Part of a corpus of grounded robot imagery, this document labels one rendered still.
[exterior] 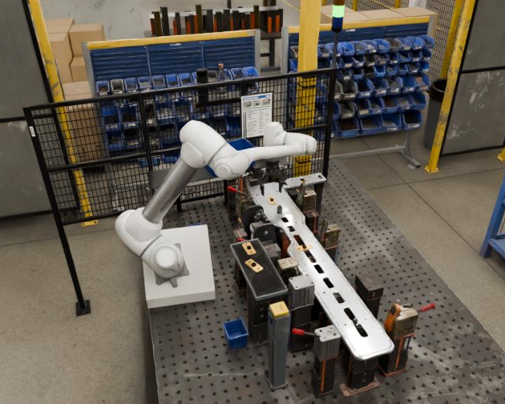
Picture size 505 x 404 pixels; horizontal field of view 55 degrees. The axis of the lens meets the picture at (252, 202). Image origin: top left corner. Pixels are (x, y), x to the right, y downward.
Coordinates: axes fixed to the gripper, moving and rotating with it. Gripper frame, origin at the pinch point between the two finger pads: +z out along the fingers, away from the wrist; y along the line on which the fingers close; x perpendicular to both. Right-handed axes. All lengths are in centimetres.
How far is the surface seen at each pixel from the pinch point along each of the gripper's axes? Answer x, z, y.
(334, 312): -91, 8, -6
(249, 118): 54, -22, 5
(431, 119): 182, 65, 260
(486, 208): 63, 103, 242
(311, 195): -8.2, 3.4, 21.8
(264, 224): -45, -11, -21
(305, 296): -83, 3, -16
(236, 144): 53, -5, -4
